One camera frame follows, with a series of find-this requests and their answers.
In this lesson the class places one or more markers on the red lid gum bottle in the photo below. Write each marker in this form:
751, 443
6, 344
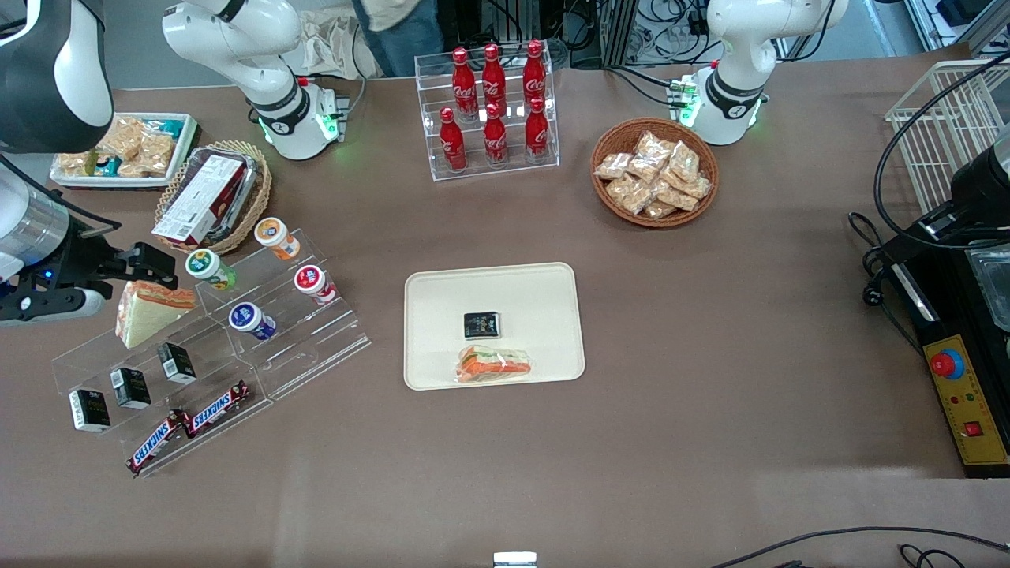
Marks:
314, 282

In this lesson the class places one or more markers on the white rectangular snack tray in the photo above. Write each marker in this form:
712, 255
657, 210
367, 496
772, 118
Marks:
188, 138

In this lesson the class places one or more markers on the green lid gum bottle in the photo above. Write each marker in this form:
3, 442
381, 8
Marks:
207, 267

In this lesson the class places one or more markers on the beige plastic tray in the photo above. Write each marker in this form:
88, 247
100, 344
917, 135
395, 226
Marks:
536, 300

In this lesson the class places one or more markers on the clear acrylic snack stand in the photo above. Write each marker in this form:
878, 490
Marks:
229, 371

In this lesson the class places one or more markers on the oval wicker basket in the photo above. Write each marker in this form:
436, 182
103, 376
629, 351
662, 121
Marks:
260, 197

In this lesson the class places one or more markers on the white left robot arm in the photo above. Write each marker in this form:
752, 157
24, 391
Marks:
734, 47

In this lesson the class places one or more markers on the crumpled white bag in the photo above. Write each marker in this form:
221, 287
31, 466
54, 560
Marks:
331, 47

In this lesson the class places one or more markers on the wrapped sandwich flat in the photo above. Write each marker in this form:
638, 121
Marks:
493, 364

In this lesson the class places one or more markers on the red cola bottle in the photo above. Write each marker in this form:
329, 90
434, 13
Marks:
494, 79
534, 75
464, 85
452, 143
495, 138
537, 132

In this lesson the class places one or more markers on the teal snack pack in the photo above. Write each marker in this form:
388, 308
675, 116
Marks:
107, 166
166, 125

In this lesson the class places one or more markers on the black plastic food container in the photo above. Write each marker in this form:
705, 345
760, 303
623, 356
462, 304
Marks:
251, 170

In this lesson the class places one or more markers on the clear acrylic gum stand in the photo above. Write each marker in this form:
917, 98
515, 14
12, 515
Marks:
316, 347

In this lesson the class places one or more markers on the person in blue jeans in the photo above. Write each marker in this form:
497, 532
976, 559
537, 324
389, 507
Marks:
406, 35

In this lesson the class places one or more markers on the clear acrylic bottle rack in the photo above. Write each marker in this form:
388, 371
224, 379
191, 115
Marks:
513, 170

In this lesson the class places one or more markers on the clear plastic container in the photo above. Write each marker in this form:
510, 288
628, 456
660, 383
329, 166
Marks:
993, 284

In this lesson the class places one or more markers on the red white biscuit box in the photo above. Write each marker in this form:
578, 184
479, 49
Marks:
201, 201

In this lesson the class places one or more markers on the blue lid gum bottle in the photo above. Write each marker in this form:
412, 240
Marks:
249, 319

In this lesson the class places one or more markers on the snickers bar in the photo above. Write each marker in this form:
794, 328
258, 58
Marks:
156, 442
217, 409

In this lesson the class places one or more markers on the round wicker basket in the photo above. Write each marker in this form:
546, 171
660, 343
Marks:
611, 138

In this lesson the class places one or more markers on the black yellow control box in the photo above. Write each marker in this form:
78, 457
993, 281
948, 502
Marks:
963, 394

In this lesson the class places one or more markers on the clear wrapped cracker pack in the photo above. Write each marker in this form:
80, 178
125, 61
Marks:
631, 194
613, 166
645, 169
659, 210
683, 160
653, 146
678, 197
699, 187

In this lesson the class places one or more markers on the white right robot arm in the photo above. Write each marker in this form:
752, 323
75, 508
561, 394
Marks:
268, 71

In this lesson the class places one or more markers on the black foil pouch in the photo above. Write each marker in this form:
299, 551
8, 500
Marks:
481, 324

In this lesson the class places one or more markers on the beige cracker pack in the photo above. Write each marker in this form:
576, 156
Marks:
156, 152
122, 136
75, 162

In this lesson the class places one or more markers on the right arm gripper black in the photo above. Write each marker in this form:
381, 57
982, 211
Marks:
76, 258

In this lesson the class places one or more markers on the orange lid gum bottle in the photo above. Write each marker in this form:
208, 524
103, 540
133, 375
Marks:
274, 235

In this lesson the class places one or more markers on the wrapped triangle sandwich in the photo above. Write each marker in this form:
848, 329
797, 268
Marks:
150, 314

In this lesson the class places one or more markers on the small black box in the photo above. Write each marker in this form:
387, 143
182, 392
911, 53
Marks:
176, 363
130, 387
89, 410

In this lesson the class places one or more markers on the left arm gripper black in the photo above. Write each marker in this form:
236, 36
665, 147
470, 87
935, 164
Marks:
974, 191

